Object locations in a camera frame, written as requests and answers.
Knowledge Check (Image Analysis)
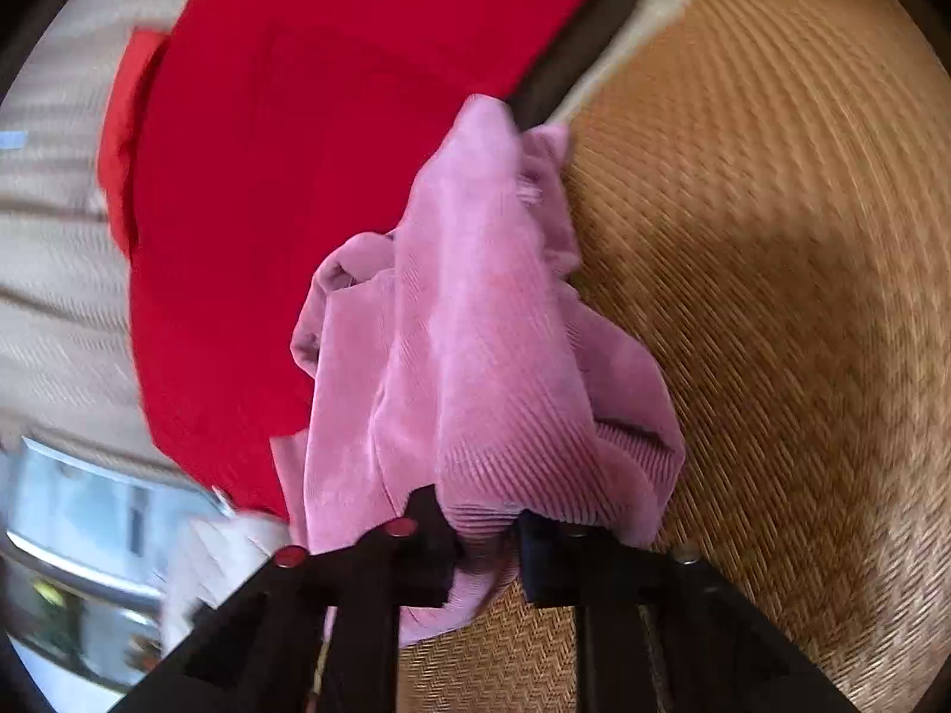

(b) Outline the pink corduroy jacket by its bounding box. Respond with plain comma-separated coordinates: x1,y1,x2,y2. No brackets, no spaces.
272,95,685,645

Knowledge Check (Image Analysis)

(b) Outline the window glass pane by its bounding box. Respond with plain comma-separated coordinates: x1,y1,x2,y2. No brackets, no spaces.
5,438,222,600

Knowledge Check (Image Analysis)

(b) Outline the red cushion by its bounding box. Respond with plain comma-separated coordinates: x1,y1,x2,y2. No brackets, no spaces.
97,27,169,258

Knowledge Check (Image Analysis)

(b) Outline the red blanket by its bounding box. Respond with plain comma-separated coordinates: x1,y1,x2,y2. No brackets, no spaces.
127,0,635,515

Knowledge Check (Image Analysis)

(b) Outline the woven bamboo bed mat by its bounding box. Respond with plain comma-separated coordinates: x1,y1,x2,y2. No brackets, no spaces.
393,0,951,713

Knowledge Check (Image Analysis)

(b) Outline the beige patterned curtain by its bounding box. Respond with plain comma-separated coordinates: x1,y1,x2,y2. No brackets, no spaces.
2,0,187,481

